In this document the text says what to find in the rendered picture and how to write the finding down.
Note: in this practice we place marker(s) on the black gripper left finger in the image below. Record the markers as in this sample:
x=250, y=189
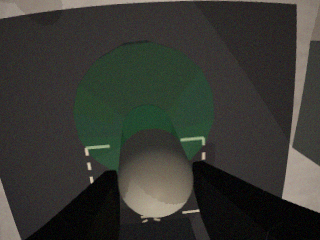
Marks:
x=93, y=215

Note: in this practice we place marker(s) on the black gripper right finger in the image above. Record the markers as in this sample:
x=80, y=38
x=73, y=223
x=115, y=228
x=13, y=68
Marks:
x=233, y=209

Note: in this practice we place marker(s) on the green glass bottle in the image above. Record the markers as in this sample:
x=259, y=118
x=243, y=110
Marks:
x=143, y=110

